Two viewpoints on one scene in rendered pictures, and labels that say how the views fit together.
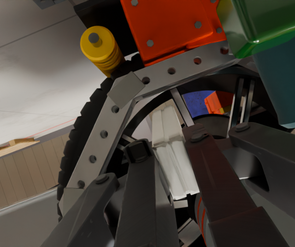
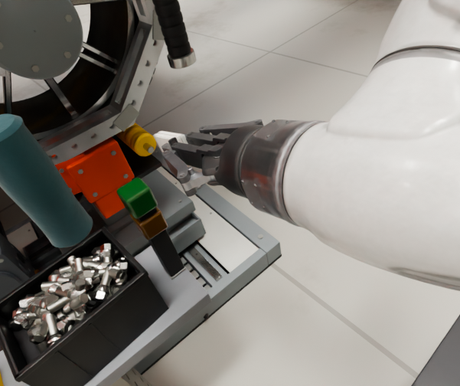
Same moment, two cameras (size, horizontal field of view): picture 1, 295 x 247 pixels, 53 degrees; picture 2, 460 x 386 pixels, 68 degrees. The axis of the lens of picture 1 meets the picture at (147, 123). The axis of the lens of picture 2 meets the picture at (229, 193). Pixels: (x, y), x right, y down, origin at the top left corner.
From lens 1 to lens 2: 39 cm
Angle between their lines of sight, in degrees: 48
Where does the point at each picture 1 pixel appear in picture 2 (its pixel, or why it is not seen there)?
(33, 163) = not seen: outside the picture
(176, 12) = (96, 176)
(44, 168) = not seen: outside the picture
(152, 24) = (112, 165)
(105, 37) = (141, 150)
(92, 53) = (148, 139)
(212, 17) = (68, 178)
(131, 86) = (122, 120)
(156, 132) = not seen: hidden behind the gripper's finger
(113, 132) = (133, 86)
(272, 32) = (143, 193)
